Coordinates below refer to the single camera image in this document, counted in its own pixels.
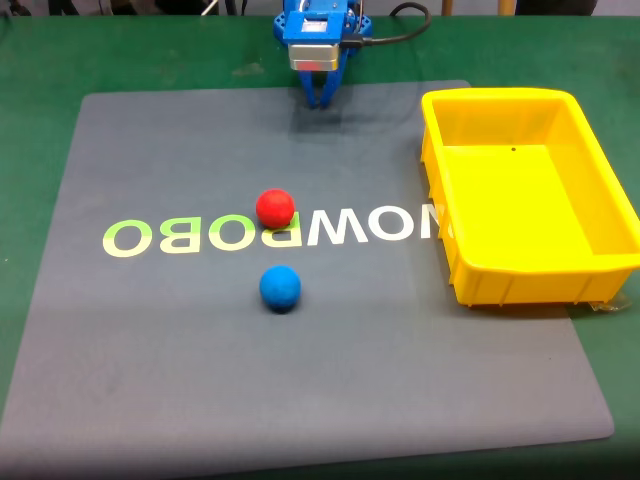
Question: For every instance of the blue ball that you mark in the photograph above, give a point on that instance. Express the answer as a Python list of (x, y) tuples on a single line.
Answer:
[(280, 288)]

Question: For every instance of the red ball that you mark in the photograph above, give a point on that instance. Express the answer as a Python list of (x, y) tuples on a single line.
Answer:
[(275, 208)]

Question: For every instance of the yellow plastic bin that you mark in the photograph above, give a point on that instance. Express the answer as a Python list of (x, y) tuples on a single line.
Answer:
[(520, 215)]

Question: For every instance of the wooden leg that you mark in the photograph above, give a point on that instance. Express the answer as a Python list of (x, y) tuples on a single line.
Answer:
[(506, 7), (447, 7)]

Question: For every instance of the grey printed mat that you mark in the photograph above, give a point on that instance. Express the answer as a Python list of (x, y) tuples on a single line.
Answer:
[(200, 350)]

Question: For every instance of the clear tape piece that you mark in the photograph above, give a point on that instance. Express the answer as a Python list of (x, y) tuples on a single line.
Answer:
[(612, 304)]

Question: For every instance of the silver camera box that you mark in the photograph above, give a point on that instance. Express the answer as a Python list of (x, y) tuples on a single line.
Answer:
[(312, 57)]

